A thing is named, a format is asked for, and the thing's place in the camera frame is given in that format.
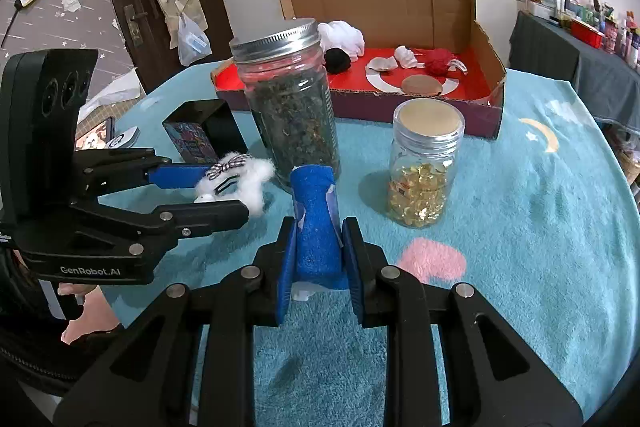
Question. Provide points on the cardboard box red lining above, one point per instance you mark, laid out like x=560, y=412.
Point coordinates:
x=424, y=48

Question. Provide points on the white power bank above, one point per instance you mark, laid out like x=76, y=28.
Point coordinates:
x=125, y=139

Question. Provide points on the white mesh bath pouf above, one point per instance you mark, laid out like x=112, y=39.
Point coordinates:
x=340, y=35

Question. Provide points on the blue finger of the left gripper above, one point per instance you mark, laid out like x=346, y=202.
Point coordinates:
x=177, y=176
x=191, y=220

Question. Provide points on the blue sponge cylinder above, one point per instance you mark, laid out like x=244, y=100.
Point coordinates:
x=318, y=236

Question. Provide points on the small white plush toy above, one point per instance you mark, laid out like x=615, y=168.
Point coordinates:
x=406, y=58

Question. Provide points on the plastic bag on door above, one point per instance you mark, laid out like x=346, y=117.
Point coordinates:
x=193, y=44

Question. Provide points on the black fuzzy ball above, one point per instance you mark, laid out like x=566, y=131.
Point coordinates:
x=336, y=61

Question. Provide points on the large glass tea jar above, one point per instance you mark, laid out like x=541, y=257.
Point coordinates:
x=286, y=86

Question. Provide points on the smartphone playing video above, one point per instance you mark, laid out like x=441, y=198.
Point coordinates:
x=97, y=137

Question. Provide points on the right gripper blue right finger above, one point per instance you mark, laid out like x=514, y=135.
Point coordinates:
x=353, y=248

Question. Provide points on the small glass jar gold candies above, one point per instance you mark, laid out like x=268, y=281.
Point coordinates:
x=427, y=134

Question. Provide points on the person left hand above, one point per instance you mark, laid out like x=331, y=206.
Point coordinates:
x=97, y=315

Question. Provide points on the grey covered side table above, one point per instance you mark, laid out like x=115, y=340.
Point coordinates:
x=608, y=87

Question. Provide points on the red basin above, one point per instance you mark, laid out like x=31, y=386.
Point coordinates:
x=586, y=33

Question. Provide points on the red knitted soft toy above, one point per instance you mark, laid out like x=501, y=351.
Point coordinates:
x=438, y=62

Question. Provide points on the floral beauty cream tin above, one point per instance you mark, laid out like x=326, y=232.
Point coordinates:
x=204, y=131

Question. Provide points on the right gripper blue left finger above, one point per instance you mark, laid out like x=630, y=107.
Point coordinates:
x=285, y=264

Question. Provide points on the pink round sponge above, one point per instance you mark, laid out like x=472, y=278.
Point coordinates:
x=429, y=260

